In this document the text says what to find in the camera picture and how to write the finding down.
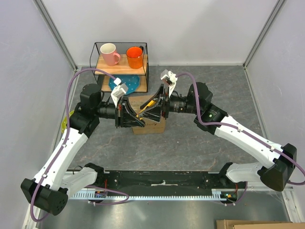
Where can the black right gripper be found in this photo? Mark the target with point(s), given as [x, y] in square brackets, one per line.
[154, 112]

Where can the green dotted plate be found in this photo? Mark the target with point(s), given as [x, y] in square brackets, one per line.
[64, 124]

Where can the black wire wooden shelf rack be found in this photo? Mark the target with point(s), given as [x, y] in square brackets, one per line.
[122, 68]

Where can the blue dotted plate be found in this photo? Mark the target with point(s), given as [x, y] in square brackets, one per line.
[132, 81]

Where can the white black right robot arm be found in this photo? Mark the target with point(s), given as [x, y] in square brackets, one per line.
[274, 162]

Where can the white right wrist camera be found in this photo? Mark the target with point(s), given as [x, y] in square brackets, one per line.
[170, 79]

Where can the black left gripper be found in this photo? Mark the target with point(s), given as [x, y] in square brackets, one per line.
[127, 119]

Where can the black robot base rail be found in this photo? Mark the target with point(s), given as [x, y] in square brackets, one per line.
[167, 184]

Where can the orange ceramic mug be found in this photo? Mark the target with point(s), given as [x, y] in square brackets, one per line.
[135, 57]

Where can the yellow utility knife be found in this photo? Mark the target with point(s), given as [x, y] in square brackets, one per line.
[150, 104]

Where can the pink ceramic mug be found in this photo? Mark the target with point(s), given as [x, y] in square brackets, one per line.
[109, 54]

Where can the cardboard sheet in corner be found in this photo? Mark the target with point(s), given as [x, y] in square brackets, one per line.
[246, 224]

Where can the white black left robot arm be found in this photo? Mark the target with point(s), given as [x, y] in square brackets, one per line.
[49, 190]

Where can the brown cardboard express box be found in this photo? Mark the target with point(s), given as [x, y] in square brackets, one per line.
[151, 127]

